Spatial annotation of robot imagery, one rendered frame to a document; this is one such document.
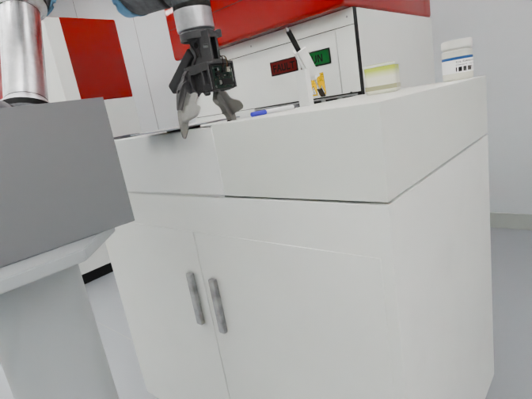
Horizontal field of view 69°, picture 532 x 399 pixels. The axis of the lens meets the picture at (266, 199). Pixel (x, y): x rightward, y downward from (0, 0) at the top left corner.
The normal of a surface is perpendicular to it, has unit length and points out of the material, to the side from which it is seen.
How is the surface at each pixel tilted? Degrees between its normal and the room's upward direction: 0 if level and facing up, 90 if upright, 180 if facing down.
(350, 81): 90
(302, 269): 90
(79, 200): 90
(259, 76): 90
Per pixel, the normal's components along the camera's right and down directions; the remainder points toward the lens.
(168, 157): -0.64, 0.29
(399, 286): 0.75, 0.04
